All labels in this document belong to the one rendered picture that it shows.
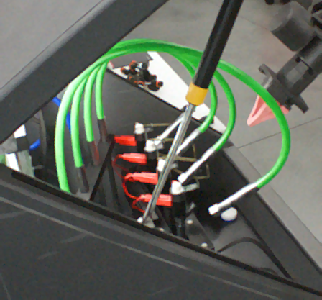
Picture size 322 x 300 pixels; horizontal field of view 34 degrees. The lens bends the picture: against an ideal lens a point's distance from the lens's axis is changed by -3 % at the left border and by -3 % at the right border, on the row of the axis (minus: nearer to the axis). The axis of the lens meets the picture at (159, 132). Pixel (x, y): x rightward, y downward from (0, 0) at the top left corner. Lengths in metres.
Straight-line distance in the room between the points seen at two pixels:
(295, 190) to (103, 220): 2.31
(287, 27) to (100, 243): 0.51
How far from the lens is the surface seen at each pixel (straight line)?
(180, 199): 1.01
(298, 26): 0.92
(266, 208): 1.23
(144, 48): 0.79
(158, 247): 0.60
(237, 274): 0.68
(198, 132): 1.16
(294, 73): 0.95
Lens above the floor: 1.71
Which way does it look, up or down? 31 degrees down
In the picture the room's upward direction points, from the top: 7 degrees counter-clockwise
